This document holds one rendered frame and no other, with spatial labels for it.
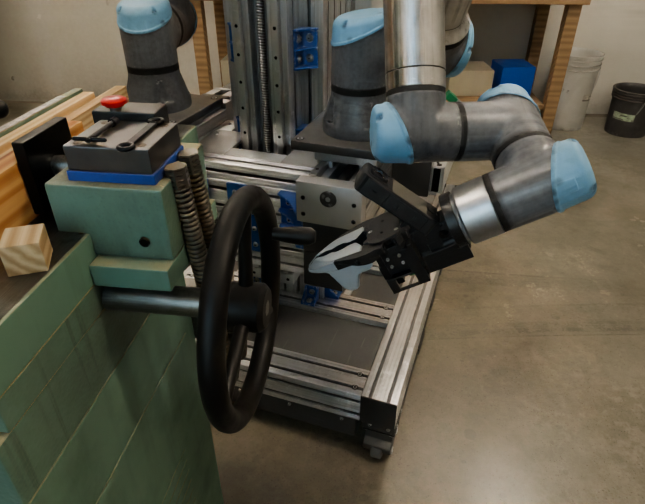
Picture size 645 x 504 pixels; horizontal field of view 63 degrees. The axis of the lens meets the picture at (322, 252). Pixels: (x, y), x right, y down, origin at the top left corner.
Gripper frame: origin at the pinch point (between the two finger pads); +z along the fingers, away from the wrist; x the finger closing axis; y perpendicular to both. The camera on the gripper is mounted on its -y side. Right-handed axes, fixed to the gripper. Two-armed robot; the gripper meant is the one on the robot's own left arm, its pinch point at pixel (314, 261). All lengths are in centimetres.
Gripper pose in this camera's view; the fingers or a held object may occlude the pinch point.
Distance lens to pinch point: 71.9
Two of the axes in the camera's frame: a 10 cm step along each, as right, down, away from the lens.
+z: -8.6, 3.6, 3.6
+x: 1.3, -5.4, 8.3
